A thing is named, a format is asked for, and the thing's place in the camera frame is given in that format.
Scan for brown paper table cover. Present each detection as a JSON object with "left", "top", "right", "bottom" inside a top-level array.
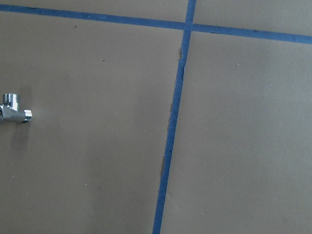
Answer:
[{"left": 0, "top": 0, "right": 312, "bottom": 234}]

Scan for chrome angle valve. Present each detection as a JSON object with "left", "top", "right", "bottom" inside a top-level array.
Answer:
[{"left": 0, "top": 93, "right": 33, "bottom": 123}]

